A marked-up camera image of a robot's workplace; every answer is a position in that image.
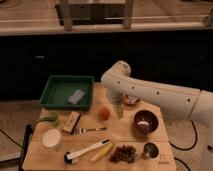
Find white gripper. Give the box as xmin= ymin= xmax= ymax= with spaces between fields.
xmin=107 ymin=90 xmax=123 ymax=119

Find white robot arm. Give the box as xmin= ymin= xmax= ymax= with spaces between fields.
xmin=101 ymin=61 xmax=213 ymax=171

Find metal measuring cup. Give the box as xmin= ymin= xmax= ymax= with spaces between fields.
xmin=139 ymin=142 xmax=159 ymax=160

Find white paper cup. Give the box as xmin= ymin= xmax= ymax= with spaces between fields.
xmin=42 ymin=129 xmax=62 ymax=149

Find orange plate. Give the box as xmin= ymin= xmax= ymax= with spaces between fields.
xmin=123 ymin=95 xmax=139 ymax=106

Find grey folded cloth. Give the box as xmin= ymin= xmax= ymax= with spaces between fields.
xmin=128 ymin=96 xmax=140 ymax=104

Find dark brown bowl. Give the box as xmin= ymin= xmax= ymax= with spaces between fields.
xmin=134 ymin=110 xmax=159 ymax=134

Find grey sponge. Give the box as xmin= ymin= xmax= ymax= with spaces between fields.
xmin=68 ymin=89 xmax=85 ymax=104

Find bunch of dark grapes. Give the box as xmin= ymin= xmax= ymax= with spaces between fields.
xmin=109 ymin=145 xmax=136 ymax=163

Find wooden block with black edge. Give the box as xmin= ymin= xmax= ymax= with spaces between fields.
xmin=63 ymin=111 xmax=81 ymax=133

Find yellow banana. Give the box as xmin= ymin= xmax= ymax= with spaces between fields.
xmin=90 ymin=143 xmax=113 ymax=162

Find green plastic tray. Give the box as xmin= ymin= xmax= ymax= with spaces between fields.
xmin=40 ymin=75 xmax=94 ymax=110

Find green ladle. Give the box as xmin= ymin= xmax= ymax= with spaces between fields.
xmin=32 ymin=112 xmax=59 ymax=127

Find black clamp bar left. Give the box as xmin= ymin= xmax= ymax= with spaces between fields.
xmin=18 ymin=124 xmax=33 ymax=171

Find black cable right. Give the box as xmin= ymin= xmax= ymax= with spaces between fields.
xmin=169 ymin=119 xmax=199 ymax=152

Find wooden frame posts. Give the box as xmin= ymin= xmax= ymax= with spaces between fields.
xmin=55 ymin=0 xmax=134 ymax=32

